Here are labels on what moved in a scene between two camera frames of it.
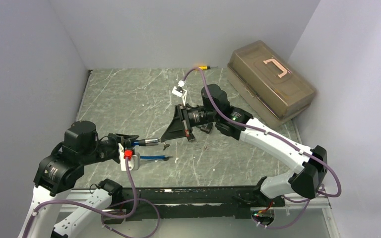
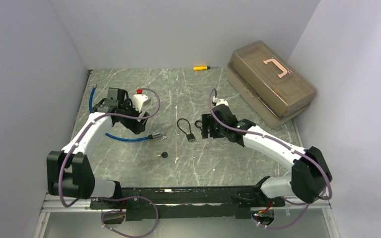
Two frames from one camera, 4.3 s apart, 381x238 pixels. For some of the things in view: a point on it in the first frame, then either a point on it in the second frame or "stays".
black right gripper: (179, 127) -> (208, 120)
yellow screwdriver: (205, 68) stays
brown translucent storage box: (271, 90) stays
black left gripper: (122, 139) -> (136, 126)
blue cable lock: (149, 142) -> (157, 135)
